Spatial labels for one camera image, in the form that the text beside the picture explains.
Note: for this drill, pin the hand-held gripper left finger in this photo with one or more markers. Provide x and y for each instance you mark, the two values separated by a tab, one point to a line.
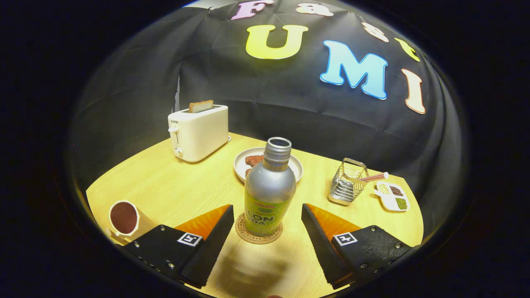
209	252

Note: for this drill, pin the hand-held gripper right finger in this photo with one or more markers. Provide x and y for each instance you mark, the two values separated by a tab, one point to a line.
321	248

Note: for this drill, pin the round cork coaster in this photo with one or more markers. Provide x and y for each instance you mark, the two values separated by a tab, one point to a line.
258	240

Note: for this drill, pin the silver bottle with green label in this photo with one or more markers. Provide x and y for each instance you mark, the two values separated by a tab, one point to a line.
269	190

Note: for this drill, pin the wooden table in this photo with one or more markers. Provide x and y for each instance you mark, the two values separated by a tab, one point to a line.
186	186

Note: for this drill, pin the white divided dish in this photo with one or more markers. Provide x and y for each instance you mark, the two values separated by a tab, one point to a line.
389	200

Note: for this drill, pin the reddish brown sausage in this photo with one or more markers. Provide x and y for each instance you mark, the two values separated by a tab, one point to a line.
248	171
253	160

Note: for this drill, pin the white round plate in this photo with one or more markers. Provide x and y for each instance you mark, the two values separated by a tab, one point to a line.
240	163

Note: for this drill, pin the white toaster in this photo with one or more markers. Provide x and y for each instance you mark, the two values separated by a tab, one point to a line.
198	134

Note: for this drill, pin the toast slice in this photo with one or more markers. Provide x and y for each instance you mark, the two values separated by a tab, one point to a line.
201	106

